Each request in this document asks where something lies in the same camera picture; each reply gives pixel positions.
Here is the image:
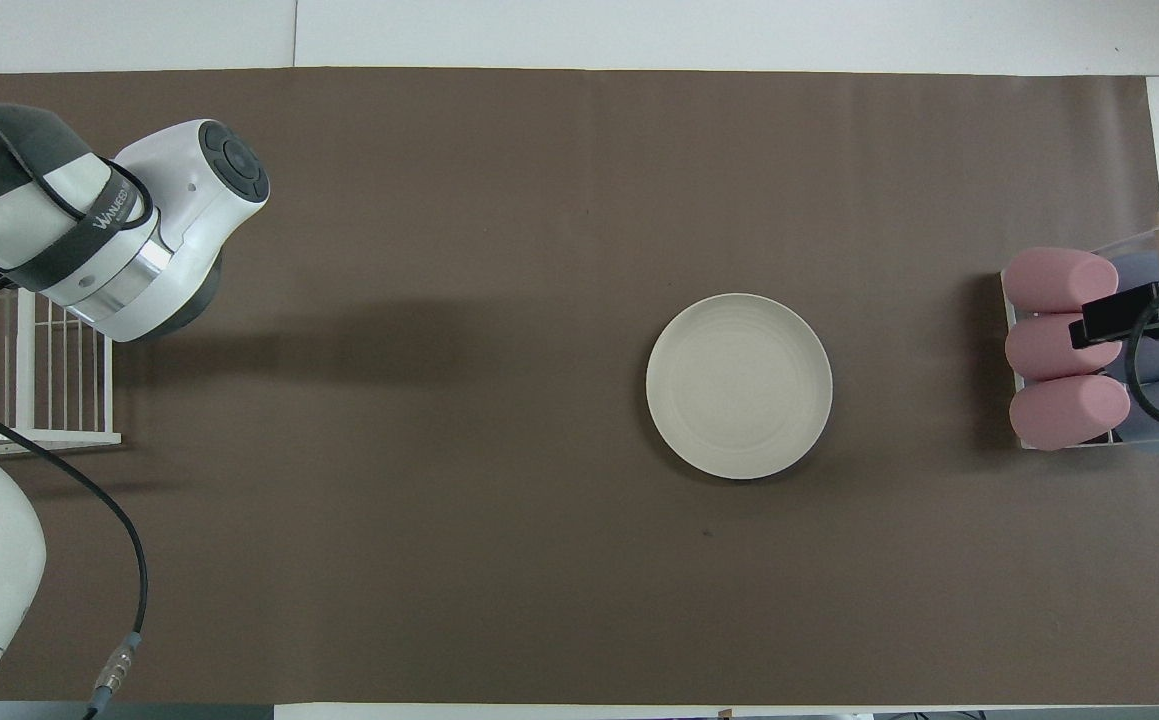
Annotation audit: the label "cream round plate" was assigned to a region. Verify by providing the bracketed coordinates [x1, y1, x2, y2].
[646, 292, 834, 480]

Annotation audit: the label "pink plastic cup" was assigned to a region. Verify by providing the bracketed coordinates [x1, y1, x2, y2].
[1001, 247, 1120, 314]
[1008, 374, 1132, 452]
[1004, 313, 1123, 382]

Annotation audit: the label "brown paper table mat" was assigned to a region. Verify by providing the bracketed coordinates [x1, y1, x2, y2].
[0, 67, 1159, 706]

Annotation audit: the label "white wire dish rack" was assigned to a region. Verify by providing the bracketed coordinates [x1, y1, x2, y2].
[0, 285, 123, 458]

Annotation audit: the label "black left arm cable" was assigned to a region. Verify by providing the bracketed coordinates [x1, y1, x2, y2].
[0, 88, 156, 720]

